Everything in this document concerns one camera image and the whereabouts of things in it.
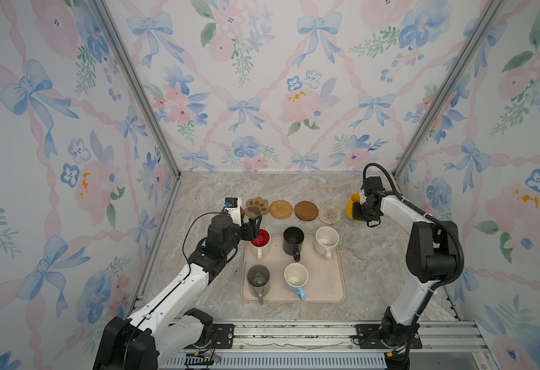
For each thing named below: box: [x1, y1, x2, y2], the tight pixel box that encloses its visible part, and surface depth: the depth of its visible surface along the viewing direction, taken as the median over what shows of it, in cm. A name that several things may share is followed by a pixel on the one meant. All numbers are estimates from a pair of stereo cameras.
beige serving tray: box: [240, 235, 346, 303], surface depth 86 cm
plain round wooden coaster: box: [293, 200, 319, 222], surface depth 109 cm
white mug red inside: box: [249, 227, 272, 261], surface depth 88 cm
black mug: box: [283, 225, 305, 263], surface depth 90 cm
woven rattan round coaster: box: [269, 199, 294, 220], surface depth 108 cm
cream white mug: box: [314, 225, 340, 260], surface depth 90 cm
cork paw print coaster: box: [243, 196, 270, 219], surface depth 109 cm
